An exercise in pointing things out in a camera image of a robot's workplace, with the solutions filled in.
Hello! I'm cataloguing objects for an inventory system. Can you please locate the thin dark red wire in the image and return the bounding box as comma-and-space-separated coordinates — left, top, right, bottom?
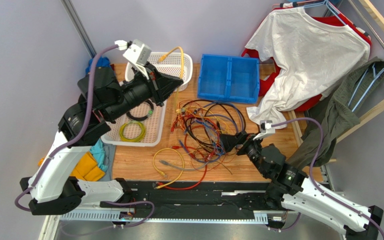
175, 106, 239, 167

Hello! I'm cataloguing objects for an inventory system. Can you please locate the thick yellow ethernet cable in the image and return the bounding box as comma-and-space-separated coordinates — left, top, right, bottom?
152, 46, 186, 190

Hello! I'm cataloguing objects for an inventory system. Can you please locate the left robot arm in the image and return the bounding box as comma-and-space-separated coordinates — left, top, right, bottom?
20, 63, 183, 216

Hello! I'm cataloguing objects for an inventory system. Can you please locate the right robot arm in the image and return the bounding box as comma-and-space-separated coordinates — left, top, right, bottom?
220, 131, 384, 240

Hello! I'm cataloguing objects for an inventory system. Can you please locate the white oval basket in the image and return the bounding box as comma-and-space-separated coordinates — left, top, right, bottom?
125, 51, 194, 93

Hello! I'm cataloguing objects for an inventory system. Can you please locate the white rectangular basket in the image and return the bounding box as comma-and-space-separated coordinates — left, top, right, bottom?
100, 102, 166, 147

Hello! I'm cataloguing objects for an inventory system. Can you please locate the blue divided bin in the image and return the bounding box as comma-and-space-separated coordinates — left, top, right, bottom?
197, 54, 260, 104

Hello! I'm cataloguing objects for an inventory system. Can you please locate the blue cloth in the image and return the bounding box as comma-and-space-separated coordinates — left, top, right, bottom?
85, 56, 114, 76

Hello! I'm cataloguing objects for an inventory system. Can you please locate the grey cloth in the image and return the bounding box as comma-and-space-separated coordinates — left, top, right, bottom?
99, 143, 116, 182

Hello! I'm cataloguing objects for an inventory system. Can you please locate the red garment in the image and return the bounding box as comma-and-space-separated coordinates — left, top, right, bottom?
241, 2, 373, 113

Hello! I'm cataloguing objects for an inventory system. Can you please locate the cyan cloth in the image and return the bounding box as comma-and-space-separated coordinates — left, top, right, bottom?
89, 139, 108, 172

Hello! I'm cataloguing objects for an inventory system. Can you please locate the yellow cloth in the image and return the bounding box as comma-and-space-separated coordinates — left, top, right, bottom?
38, 151, 107, 183

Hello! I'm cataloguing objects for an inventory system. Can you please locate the olive green garment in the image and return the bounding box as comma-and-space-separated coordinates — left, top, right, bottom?
285, 57, 384, 170

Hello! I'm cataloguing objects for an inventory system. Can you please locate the white t-shirt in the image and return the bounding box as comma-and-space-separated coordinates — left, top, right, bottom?
245, 6, 371, 130

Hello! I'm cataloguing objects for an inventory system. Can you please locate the thick blue ethernet cable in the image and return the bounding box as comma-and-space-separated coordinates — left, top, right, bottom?
177, 101, 246, 165

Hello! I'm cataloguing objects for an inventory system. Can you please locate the thin brown wire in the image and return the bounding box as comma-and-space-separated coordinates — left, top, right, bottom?
191, 133, 233, 176

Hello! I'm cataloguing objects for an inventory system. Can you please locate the thin blue wire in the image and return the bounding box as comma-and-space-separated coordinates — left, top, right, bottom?
191, 116, 228, 157

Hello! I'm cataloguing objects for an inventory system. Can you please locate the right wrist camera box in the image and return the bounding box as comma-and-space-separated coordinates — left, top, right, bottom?
253, 120, 276, 141

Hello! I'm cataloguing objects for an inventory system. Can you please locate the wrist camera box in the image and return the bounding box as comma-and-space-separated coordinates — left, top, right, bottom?
253, 120, 276, 141
123, 39, 152, 66

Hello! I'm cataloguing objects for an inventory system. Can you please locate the black coiled cable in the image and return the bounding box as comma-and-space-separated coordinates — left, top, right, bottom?
125, 98, 155, 122

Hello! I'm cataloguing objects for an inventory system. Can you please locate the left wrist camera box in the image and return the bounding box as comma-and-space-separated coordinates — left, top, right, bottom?
123, 39, 152, 66

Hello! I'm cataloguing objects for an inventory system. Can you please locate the thick red ethernet cable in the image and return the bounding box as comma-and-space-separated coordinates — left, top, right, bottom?
155, 124, 220, 191

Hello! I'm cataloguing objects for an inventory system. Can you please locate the yellow green coiled cable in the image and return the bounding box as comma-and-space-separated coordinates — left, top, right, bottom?
119, 120, 147, 143

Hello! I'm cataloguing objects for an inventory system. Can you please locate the grey ethernet cable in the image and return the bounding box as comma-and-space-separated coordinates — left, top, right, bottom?
159, 153, 213, 173

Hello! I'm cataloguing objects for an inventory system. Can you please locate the wooden clothes rack frame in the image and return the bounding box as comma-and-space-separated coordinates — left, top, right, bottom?
271, 0, 384, 164

